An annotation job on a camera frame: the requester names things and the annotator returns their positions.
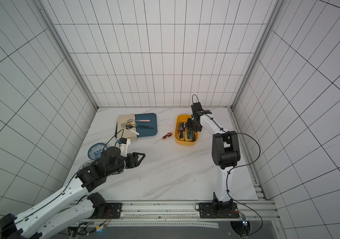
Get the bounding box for purple red screwdriver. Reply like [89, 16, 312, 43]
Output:
[177, 122, 181, 139]

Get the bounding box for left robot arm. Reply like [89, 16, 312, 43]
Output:
[0, 146, 146, 239]

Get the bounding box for small black yellow screwdriver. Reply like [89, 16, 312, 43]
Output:
[182, 122, 186, 141]

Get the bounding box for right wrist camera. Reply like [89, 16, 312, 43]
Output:
[191, 102, 203, 115]

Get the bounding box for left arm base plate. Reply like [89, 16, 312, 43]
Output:
[87, 203, 123, 220]

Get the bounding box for blue patterned plate far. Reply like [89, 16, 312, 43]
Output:
[87, 143, 107, 160]

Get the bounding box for dark handled spoon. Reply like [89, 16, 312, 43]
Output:
[121, 122, 154, 129]

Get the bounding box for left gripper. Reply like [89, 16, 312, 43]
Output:
[106, 152, 146, 176]

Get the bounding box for long black yellow screwdriver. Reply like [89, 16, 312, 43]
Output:
[179, 122, 183, 140]

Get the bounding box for blue patterned plate near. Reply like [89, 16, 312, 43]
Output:
[80, 160, 93, 170]

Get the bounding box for yellow storage box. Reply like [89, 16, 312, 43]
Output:
[175, 115, 198, 146]

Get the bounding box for blue patterned plate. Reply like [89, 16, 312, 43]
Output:
[80, 160, 93, 170]
[87, 143, 107, 160]

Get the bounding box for white handled spoon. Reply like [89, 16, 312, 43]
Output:
[126, 126, 140, 136]

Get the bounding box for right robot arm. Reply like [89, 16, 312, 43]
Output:
[187, 109, 241, 218]

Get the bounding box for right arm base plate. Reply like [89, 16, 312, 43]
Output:
[194, 201, 240, 219]

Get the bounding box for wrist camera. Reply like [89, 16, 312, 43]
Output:
[119, 137, 131, 157]
[191, 102, 203, 115]

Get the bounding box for small orange screwdriver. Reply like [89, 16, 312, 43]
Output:
[154, 132, 173, 144]

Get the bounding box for teal placemat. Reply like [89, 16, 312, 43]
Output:
[135, 113, 158, 137]

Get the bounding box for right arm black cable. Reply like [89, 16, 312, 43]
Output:
[225, 132, 263, 237]

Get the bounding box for beige cloth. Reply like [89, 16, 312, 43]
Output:
[116, 114, 138, 141]

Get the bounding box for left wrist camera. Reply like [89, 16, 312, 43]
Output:
[119, 137, 131, 157]

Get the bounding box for pink handled spoon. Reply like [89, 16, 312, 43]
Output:
[127, 119, 151, 123]

